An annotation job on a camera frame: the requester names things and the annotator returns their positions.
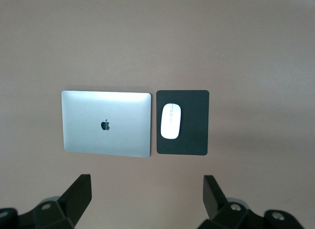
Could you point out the black mouse pad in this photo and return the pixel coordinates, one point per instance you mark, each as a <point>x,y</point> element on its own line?
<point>194,130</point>

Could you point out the silver closed laptop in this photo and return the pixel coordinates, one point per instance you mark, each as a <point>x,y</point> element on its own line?
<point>105,123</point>

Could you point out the white computer mouse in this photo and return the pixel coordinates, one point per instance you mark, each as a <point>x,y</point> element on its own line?
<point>171,121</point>

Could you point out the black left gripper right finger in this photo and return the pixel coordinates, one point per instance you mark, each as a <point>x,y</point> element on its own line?
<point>216,202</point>

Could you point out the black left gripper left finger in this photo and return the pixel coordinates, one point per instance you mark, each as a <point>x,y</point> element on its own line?
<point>73,202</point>

